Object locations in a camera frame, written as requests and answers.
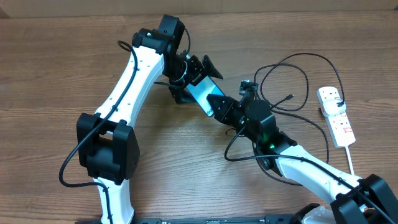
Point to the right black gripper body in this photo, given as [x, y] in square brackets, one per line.
[234, 116]

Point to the cardboard backdrop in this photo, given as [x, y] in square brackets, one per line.
[81, 8]

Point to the white power strip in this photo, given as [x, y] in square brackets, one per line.
[339, 126]

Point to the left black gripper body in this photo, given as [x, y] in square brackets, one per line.
[194, 73]

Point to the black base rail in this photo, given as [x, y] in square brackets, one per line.
[267, 219]

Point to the Galaxy S24+ smartphone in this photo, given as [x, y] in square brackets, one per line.
[201, 91]

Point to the white charger plug adapter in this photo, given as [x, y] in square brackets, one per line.
[332, 107]

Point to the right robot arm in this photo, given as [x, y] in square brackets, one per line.
[352, 199]

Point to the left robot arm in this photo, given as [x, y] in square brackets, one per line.
[107, 144]

